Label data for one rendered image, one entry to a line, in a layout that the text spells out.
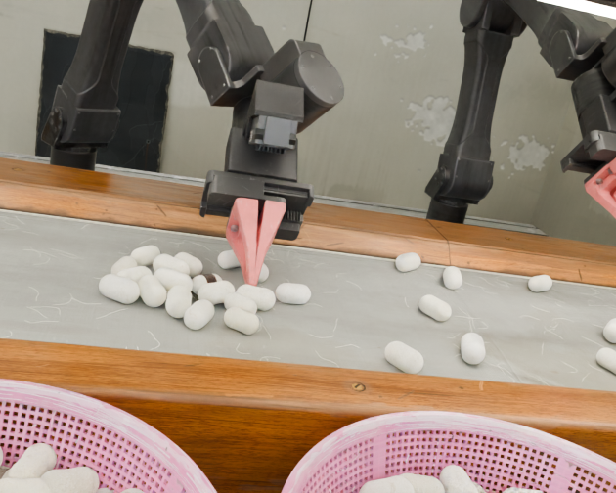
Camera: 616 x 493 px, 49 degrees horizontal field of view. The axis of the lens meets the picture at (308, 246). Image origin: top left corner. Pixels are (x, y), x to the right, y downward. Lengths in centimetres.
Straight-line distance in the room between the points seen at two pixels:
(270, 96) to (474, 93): 56
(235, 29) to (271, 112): 17
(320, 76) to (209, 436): 36
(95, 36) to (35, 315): 47
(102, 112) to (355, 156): 189
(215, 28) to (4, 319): 35
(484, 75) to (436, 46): 170
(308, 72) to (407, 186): 226
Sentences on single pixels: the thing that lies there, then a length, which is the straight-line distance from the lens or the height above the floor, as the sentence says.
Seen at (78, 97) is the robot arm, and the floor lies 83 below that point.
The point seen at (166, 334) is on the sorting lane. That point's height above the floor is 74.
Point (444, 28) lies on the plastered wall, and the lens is 281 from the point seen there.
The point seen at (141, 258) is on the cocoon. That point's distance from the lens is 64.
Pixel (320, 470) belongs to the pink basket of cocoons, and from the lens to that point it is 40.
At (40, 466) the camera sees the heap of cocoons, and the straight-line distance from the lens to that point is 41.
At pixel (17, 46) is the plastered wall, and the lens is 265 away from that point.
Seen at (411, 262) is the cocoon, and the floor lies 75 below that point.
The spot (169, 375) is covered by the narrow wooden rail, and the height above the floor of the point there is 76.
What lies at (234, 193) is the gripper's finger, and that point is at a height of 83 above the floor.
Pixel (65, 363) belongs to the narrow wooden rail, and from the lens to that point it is 45.
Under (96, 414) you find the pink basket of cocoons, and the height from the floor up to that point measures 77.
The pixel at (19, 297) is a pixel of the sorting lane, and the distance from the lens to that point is 58.
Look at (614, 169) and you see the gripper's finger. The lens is 80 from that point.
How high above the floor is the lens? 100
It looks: 19 degrees down
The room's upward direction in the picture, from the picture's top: 12 degrees clockwise
